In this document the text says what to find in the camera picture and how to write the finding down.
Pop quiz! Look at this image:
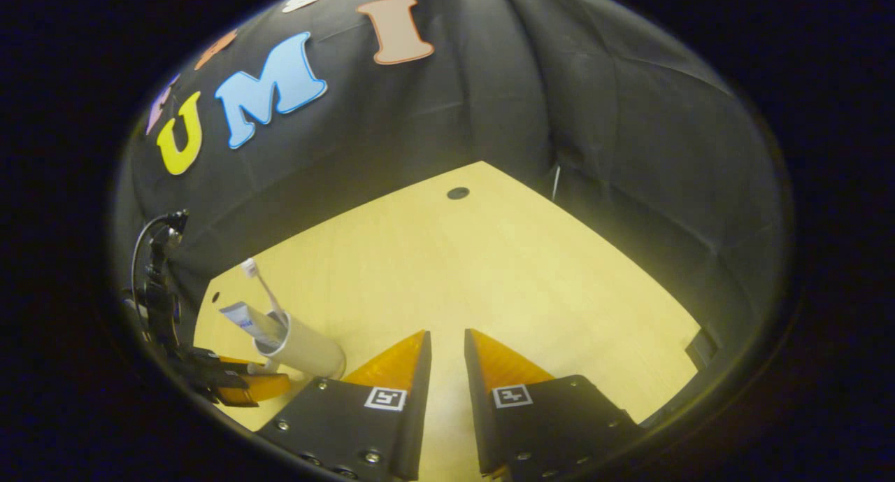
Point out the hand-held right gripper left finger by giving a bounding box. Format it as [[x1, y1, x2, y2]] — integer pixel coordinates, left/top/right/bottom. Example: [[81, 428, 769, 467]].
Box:
[[255, 330, 432, 481]]

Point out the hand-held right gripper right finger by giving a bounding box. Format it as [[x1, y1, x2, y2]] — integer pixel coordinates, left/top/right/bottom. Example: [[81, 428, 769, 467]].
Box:
[[464, 328, 644, 479]]

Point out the white toothpaste tube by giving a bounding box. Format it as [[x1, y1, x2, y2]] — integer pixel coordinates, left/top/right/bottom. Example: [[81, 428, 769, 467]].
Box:
[[219, 302, 286, 351]]

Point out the white cup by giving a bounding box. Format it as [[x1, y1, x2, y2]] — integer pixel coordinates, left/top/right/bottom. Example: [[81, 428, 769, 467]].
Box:
[[254, 313, 348, 381]]

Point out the white toothbrush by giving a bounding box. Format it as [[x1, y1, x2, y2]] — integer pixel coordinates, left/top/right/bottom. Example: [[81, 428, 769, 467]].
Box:
[[241, 258, 289, 327]]

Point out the black backdrop cloth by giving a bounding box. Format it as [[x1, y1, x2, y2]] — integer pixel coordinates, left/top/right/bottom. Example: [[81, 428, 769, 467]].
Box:
[[112, 0, 794, 427]]

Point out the black cable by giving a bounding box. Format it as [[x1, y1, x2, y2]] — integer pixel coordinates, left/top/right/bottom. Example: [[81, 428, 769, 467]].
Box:
[[130, 211, 184, 308]]

